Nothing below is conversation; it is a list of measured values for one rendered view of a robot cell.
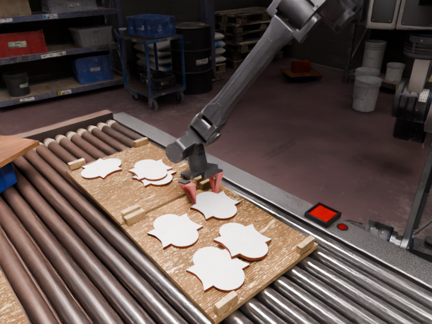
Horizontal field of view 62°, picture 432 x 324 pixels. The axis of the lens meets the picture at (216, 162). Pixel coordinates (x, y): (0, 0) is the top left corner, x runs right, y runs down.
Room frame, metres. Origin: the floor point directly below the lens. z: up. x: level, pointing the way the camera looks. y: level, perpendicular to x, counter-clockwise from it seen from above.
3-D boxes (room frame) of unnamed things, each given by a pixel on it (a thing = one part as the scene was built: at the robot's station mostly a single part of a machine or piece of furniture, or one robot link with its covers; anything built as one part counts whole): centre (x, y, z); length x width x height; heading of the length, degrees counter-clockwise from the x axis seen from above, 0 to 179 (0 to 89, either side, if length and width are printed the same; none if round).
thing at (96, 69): (5.23, 1.78, 0.32); 0.50 x 0.41 x 0.37; 122
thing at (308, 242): (0.68, -0.22, 0.95); 0.06 x 0.02 x 0.03; 130
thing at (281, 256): (0.75, 0.01, 0.93); 0.41 x 0.35 x 0.02; 40
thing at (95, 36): (5.23, 1.70, 0.76); 0.50 x 0.36 x 0.24; 131
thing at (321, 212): (0.84, -0.31, 0.92); 0.06 x 0.06 x 0.01; 42
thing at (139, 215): (0.81, 0.23, 0.95); 0.06 x 0.02 x 0.03; 130
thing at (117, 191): (1.07, 0.28, 0.93); 0.41 x 0.35 x 0.02; 41
